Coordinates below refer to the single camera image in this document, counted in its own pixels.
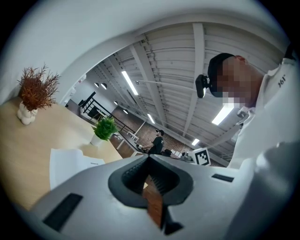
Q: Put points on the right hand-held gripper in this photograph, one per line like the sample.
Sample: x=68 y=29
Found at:
x=201 y=157

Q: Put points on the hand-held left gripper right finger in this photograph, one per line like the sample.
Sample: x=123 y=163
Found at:
x=201 y=206

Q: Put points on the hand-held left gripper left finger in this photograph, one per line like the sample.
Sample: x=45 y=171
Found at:
x=93 y=206

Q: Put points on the white printed booklet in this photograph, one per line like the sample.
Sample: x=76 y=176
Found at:
x=68 y=164

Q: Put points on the small white plant pot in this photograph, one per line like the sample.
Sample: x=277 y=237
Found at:
x=96 y=140

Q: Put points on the person's white shirt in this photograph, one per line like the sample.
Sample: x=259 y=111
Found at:
x=269 y=136

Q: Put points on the white-framed table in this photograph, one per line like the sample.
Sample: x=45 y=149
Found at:
x=129 y=141

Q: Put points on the green artificial plant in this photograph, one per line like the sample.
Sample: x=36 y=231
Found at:
x=106 y=129

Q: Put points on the thin white ceiling pipe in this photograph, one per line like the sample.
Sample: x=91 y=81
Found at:
x=166 y=83

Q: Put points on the black metal railing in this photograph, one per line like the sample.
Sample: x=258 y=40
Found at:
x=93 y=105

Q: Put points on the white bumpy vase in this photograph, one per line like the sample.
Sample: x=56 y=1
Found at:
x=27 y=116

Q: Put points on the dried brown plant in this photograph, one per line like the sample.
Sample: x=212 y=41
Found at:
x=38 y=89

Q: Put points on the black head-worn camera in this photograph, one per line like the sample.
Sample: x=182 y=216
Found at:
x=201 y=85

